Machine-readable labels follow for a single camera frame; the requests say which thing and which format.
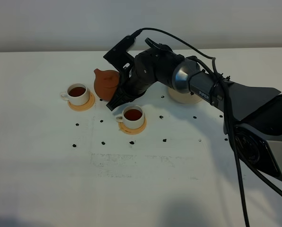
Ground near orange coaster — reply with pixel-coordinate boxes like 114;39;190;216
118;118;147;135

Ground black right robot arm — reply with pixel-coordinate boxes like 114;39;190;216
105;35;282;181

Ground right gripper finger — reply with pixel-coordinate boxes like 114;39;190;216
106;87;136;111

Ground far orange coaster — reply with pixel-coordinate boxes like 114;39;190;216
67;92;96;112

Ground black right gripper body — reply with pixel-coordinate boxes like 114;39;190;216
104;35;172;99

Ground near white teacup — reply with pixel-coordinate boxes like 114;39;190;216
115;105;145;130

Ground brown clay teapot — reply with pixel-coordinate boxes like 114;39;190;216
94;69;119;102

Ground white teacup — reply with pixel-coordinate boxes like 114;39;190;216
60;83;90;106
115;105;145;130

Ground beige teapot saucer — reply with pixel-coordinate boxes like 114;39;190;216
167;88;202;105

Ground orange coaster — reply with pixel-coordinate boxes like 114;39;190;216
118;118;147;135
67;92;96;112

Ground far white teacup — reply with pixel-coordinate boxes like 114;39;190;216
60;83;90;106

